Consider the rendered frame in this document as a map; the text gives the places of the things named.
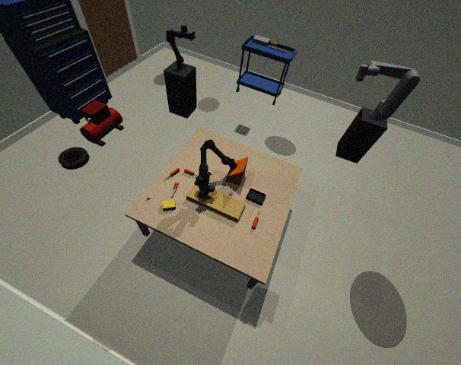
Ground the yellow flat block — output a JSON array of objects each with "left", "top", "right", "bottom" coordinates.
[{"left": 162, "top": 200, "right": 176, "bottom": 210}]

